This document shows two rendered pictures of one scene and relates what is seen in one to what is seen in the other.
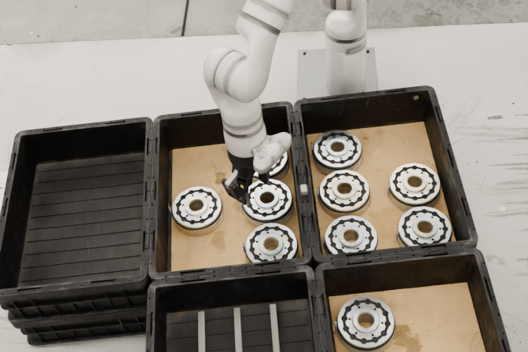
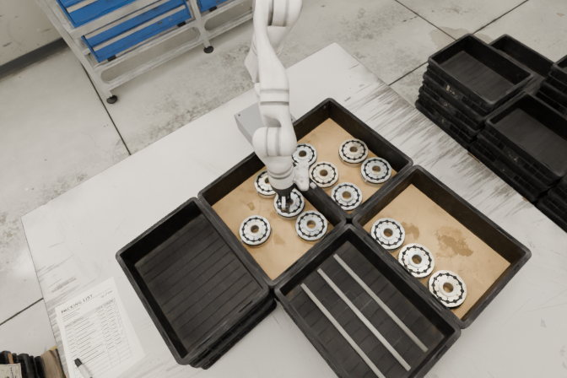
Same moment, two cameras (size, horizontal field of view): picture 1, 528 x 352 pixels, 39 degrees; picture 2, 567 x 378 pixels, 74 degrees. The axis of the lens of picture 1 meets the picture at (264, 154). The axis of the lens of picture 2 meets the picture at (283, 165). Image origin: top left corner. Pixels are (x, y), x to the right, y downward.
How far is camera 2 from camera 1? 52 cm
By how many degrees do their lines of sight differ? 20
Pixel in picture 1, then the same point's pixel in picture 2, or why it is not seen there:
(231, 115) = (280, 167)
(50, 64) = (83, 200)
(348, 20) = not seen: hidden behind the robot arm
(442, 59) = (302, 83)
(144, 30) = (99, 151)
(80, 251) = (204, 297)
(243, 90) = (291, 148)
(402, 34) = not seen: hidden behind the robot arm
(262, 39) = (286, 112)
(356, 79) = not seen: hidden behind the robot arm
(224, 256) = (288, 246)
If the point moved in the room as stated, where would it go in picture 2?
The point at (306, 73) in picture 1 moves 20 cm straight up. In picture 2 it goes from (248, 125) to (238, 90)
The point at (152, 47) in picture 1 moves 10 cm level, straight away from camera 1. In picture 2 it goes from (142, 156) to (127, 146)
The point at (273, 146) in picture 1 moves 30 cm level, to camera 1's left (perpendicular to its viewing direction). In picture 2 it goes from (303, 171) to (216, 245)
